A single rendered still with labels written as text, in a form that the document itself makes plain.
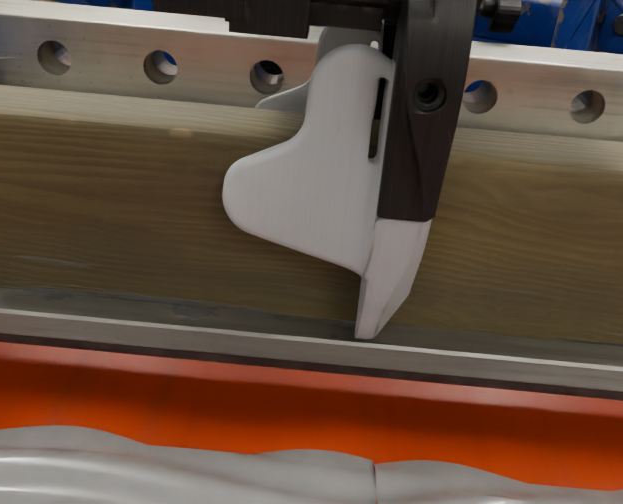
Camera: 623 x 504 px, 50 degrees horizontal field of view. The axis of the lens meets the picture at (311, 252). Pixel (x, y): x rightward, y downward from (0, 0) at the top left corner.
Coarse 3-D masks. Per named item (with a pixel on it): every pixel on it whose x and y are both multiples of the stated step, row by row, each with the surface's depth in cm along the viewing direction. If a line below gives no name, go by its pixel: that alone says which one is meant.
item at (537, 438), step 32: (384, 384) 26; (416, 384) 26; (448, 384) 27; (384, 416) 25; (416, 416) 25; (448, 416) 25; (480, 416) 25; (512, 416) 25; (544, 416) 25; (576, 416) 26; (608, 416) 26; (384, 448) 23; (416, 448) 23; (448, 448) 24; (480, 448) 24; (512, 448) 24; (544, 448) 24; (576, 448) 24; (608, 448) 24; (544, 480) 23; (576, 480) 23; (608, 480) 23
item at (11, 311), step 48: (0, 288) 23; (48, 336) 22; (96, 336) 22; (144, 336) 22; (192, 336) 22; (240, 336) 22; (288, 336) 22; (336, 336) 22; (384, 336) 22; (432, 336) 23; (480, 336) 23; (576, 384) 22
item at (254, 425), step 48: (0, 384) 25; (48, 384) 25; (96, 384) 25; (144, 384) 25; (192, 384) 25; (240, 384) 26; (288, 384) 26; (336, 384) 26; (144, 432) 23; (192, 432) 23; (240, 432) 23; (288, 432) 24; (336, 432) 24
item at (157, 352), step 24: (0, 336) 25; (24, 336) 25; (216, 360) 26; (240, 360) 25; (264, 360) 25; (288, 360) 25; (456, 384) 26; (480, 384) 25; (504, 384) 25; (528, 384) 25
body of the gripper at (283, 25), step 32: (160, 0) 16; (192, 0) 16; (224, 0) 16; (256, 0) 16; (288, 0) 16; (320, 0) 17; (352, 0) 17; (384, 0) 16; (480, 0) 16; (256, 32) 17; (288, 32) 17
